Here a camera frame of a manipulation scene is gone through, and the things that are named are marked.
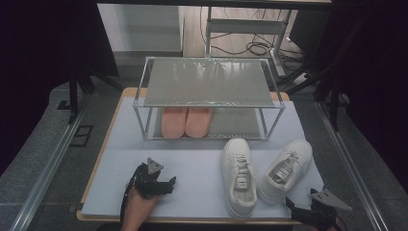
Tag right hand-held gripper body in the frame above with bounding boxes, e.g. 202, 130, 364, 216
290, 189, 353, 231

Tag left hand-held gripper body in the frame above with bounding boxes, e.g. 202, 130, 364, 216
127, 156, 165, 200

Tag white sneaker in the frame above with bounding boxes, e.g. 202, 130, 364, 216
258, 139, 314, 205
220, 137, 258, 219

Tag pink slipper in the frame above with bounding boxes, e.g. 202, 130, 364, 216
185, 107, 215, 139
160, 107, 188, 140

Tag two-tier metal shoe rack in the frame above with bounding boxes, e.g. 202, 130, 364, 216
132, 56, 287, 141

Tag person's left hand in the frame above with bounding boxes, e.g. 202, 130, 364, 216
122, 187, 160, 223

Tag white table mat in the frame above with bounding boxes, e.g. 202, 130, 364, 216
80, 97, 325, 219

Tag black tripod stand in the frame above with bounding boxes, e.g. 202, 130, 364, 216
57, 62, 124, 125
274, 54, 351, 133

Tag white cabinet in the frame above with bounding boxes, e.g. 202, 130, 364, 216
97, 3, 185, 54

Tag dark box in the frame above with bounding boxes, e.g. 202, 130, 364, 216
289, 9, 332, 56

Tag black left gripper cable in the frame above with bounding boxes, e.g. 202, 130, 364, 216
119, 164, 144, 224

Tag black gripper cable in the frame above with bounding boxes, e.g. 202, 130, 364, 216
119, 164, 144, 224
333, 217, 348, 231

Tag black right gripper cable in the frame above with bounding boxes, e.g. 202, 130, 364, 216
333, 217, 348, 231

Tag aluminium rail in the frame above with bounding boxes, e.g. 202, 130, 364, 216
9, 95, 91, 231
315, 100, 390, 231

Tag black floor cables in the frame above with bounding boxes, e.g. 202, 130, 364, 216
199, 6, 306, 63

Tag white metal frame stand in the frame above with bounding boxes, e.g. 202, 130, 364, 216
204, 6, 289, 78

